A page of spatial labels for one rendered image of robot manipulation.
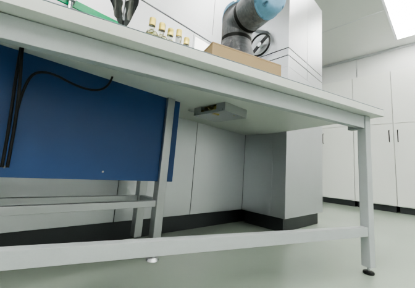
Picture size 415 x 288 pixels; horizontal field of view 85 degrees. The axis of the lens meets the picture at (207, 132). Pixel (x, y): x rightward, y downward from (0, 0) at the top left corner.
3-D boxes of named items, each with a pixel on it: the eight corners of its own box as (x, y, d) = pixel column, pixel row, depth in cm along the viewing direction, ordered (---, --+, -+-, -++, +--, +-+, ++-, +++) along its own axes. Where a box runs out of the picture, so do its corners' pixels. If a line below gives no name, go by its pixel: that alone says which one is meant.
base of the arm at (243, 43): (264, 63, 83) (265, 38, 85) (230, 50, 76) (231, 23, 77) (238, 76, 96) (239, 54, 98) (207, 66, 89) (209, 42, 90)
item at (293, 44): (286, 98, 251) (288, 25, 266) (322, 91, 224) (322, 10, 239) (248, 77, 204) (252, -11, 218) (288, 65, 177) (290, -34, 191)
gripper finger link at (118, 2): (110, 29, 72) (109, -5, 67) (113, 25, 77) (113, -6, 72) (120, 31, 73) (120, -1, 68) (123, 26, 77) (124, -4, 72)
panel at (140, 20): (228, 97, 183) (231, 58, 188) (231, 96, 181) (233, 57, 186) (118, 52, 122) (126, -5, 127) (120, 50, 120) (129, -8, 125)
